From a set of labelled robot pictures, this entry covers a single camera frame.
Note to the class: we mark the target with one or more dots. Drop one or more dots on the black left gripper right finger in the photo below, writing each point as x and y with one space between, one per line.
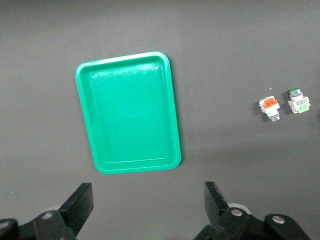
215 202

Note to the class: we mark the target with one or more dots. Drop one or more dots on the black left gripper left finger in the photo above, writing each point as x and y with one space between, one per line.
77 205

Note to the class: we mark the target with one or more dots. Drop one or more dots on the white pushbutton orange contact block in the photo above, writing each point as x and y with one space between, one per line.
268 106

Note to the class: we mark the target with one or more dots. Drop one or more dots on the green pushbutton green contact block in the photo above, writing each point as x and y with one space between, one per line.
298 103

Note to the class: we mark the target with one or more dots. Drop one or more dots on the green plastic tray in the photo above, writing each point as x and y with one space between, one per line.
130 117

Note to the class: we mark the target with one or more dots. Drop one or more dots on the dark grey table mat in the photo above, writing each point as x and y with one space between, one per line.
50 50

